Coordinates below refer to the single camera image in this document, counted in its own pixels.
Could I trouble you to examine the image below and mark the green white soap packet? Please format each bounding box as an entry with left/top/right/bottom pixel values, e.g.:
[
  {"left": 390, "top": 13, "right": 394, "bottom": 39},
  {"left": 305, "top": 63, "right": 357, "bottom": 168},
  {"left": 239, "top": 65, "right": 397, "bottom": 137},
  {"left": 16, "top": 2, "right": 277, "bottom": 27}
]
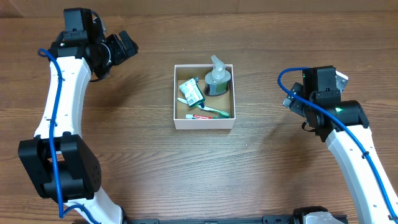
[{"left": 179, "top": 78, "right": 205, "bottom": 108}]

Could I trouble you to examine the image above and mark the green white toothbrush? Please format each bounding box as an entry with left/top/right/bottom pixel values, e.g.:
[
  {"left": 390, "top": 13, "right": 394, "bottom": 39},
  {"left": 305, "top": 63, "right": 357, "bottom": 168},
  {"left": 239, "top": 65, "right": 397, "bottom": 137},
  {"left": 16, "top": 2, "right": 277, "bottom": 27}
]
[{"left": 177, "top": 98, "right": 231, "bottom": 118}]

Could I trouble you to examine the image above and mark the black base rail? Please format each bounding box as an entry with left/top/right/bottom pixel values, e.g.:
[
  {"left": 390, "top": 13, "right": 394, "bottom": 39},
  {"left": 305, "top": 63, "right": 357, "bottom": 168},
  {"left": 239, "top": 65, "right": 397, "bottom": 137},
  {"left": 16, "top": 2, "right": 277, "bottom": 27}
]
[{"left": 127, "top": 215, "right": 294, "bottom": 224}]

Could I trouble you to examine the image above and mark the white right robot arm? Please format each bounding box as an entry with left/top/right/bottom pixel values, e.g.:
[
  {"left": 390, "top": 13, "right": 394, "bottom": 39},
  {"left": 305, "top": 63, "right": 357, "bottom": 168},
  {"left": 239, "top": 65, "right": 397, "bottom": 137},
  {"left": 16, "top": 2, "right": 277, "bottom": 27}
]
[{"left": 277, "top": 66, "right": 397, "bottom": 223}]

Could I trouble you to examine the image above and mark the pink cardboard box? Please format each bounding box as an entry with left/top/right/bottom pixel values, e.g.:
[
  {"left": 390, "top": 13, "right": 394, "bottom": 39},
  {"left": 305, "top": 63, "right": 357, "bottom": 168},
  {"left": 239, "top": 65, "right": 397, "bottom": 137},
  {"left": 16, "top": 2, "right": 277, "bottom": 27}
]
[{"left": 173, "top": 64, "right": 236, "bottom": 129}]

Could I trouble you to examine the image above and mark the Colgate toothpaste tube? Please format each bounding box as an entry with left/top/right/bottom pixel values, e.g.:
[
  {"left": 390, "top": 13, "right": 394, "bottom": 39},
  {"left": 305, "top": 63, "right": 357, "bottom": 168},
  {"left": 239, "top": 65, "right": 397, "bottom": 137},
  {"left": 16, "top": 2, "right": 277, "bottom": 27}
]
[{"left": 185, "top": 114, "right": 220, "bottom": 119}]

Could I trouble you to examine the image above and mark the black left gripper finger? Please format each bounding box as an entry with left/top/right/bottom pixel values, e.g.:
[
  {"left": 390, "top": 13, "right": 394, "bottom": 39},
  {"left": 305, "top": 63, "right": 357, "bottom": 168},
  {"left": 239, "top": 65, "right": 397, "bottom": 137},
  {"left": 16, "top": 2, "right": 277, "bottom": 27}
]
[
  {"left": 119, "top": 30, "right": 139, "bottom": 58},
  {"left": 91, "top": 11, "right": 106, "bottom": 42}
]

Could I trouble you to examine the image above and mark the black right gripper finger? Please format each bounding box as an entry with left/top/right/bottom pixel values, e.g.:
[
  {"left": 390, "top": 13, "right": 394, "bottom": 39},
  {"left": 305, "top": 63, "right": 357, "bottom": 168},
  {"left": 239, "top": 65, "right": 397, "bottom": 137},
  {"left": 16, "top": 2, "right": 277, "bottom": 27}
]
[
  {"left": 282, "top": 82, "right": 305, "bottom": 117},
  {"left": 335, "top": 71, "right": 349, "bottom": 92}
]

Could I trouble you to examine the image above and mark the clear soap pump bottle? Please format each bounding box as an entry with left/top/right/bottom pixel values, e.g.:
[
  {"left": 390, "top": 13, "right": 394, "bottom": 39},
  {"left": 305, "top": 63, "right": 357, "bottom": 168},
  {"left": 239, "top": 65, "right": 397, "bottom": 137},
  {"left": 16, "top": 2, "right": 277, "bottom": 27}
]
[{"left": 205, "top": 55, "right": 231, "bottom": 96}]

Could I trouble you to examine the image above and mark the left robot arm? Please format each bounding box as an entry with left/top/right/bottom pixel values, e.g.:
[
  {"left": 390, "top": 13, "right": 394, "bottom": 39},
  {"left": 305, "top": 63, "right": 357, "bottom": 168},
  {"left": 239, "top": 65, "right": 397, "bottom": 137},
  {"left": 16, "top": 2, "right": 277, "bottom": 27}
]
[{"left": 18, "top": 8, "right": 138, "bottom": 223}]

